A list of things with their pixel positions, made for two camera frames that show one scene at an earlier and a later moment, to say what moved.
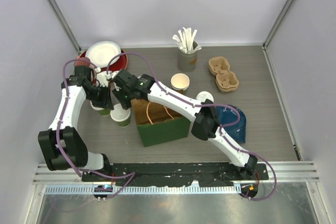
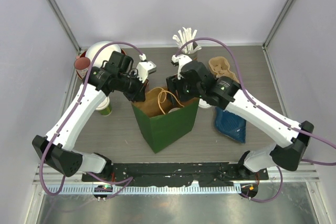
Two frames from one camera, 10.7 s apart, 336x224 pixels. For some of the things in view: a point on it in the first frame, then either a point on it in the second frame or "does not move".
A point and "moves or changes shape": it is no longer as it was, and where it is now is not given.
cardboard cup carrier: (226, 81) does not move
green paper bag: (158, 123) moves or changes shape
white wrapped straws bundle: (186, 40) does not move
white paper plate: (100, 53) does not move
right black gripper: (117, 92) to (173, 84)
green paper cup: (105, 112) does not move
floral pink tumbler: (82, 64) does not move
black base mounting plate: (176, 174) does not move
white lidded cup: (119, 114) to (173, 109)
